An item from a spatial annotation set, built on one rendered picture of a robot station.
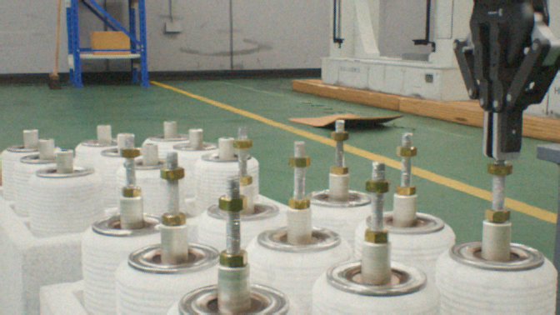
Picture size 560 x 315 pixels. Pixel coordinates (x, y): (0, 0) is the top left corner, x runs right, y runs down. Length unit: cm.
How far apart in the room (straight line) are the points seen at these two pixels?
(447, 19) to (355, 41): 134
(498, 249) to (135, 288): 29
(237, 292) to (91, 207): 52
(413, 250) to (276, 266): 14
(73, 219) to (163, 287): 42
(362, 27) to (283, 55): 231
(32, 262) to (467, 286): 55
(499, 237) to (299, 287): 17
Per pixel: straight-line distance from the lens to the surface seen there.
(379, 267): 55
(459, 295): 60
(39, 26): 692
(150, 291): 57
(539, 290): 61
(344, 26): 521
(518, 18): 57
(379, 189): 53
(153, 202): 100
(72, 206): 97
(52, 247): 95
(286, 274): 62
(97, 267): 69
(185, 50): 709
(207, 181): 105
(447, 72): 396
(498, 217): 62
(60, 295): 76
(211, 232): 73
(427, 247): 68
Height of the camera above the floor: 43
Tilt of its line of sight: 10 degrees down
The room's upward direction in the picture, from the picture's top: straight up
